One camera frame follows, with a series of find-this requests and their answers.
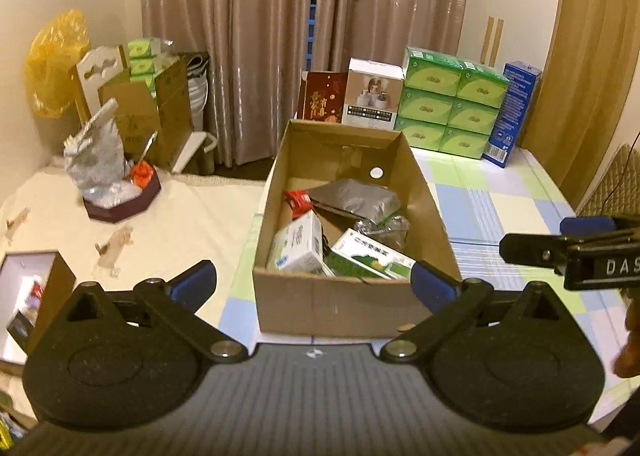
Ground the green medicine box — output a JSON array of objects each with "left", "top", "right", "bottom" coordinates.
[{"left": 326, "top": 229, "right": 414, "bottom": 280}]

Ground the silver foil pouch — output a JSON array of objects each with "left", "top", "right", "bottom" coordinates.
[{"left": 307, "top": 179, "right": 402, "bottom": 224}]

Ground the yellow plastic bag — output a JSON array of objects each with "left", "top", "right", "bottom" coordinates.
[{"left": 23, "top": 9, "right": 91, "bottom": 119}]

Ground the brown cardboard carton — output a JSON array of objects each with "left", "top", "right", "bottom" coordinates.
[{"left": 99, "top": 59, "right": 193, "bottom": 170}]

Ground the cream bed sheet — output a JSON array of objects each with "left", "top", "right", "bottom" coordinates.
[{"left": 0, "top": 165, "right": 266, "bottom": 417}]

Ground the white Mecobalamin tablet box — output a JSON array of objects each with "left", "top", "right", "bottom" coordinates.
[{"left": 266, "top": 210, "right": 334, "bottom": 277}]

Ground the red gift box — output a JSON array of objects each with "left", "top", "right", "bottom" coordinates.
[{"left": 297, "top": 71, "right": 348, "bottom": 124}]

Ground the brown wooden door frame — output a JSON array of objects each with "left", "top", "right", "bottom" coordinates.
[{"left": 522, "top": 0, "right": 639, "bottom": 205}]

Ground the beige curtain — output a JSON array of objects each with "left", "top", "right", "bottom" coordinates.
[{"left": 142, "top": 0, "right": 466, "bottom": 166}]

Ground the open cardboard box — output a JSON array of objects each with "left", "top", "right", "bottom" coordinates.
[{"left": 252, "top": 118, "right": 462, "bottom": 339}]

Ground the white carved chair back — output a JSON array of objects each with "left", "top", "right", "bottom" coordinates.
[{"left": 68, "top": 45, "right": 126, "bottom": 125}]

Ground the blue carton box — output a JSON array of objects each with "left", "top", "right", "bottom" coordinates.
[{"left": 483, "top": 61, "right": 542, "bottom": 168}]

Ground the checkered tablecloth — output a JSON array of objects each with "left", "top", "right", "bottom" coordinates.
[{"left": 218, "top": 145, "right": 632, "bottom": 425}]

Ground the dark hexagonal tray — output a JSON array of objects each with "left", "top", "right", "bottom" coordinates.
[{"left": 82, "top": 167, "right": 162, "bottom": 223}]

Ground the small red packet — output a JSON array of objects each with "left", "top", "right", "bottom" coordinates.
[{"left": 283, "top": 190, "right": 314, "bottom": 220}]

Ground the quilted brown chair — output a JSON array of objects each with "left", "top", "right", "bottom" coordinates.
[{"left": 577, "top": 144, "right": 640, "bottom": 217}]

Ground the black power cable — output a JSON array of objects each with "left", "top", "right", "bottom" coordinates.
[{"left": 602, "top": 130, "right": 640, "bottom": 209}]

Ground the right hand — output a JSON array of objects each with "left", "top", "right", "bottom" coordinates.
[{"left": 613, "top": 299, "right": 640, "bottom": 378}]

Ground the green tissue pack stack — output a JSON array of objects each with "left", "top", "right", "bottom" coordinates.
[{"left": 395, "top": 47, "right": 509, "bottom": 159}]

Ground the crumpled silver foil bag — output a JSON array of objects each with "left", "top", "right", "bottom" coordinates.
[{"left": 63, "top": 98, "right": 131, "bottom": 203}]

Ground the small brown open box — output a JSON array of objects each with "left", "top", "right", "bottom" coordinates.
[{"left": 1, "top": 250, "right": 76, "bottom": 364}]

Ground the white appliance box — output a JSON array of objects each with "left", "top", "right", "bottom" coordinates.
[{"left": 342, "top": 58, "right": 404, "bottom": 130}]

